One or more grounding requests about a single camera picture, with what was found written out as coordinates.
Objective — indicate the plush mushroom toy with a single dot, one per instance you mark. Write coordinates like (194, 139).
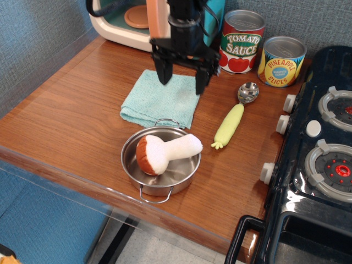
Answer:
(153, 154)

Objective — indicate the black toy stove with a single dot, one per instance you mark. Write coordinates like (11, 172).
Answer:
(308, 205)

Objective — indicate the pineapple slices can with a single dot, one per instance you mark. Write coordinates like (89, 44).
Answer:
(281, 60)

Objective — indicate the orange microwave turntable plate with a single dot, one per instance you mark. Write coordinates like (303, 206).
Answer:
(136, 17)

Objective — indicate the spoon with green handle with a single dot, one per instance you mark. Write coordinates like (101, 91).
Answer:
(247, 93)

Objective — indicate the toy microwave teal and cream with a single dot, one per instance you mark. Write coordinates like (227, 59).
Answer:
(113, 27)

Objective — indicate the light blue cloth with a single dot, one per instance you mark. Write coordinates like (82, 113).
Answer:
(171, 104)

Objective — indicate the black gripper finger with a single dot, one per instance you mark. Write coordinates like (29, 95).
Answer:
(202, 79)
(164, 68)

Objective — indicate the tomato sauce can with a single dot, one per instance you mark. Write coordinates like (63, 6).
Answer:
(241, 36)

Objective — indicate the orange object at corner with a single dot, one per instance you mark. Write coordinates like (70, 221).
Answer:
(8, 256)

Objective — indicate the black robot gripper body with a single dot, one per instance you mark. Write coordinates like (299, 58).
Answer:
(186, 45)

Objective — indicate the steel pot with handles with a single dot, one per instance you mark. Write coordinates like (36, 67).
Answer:
(177, 177)

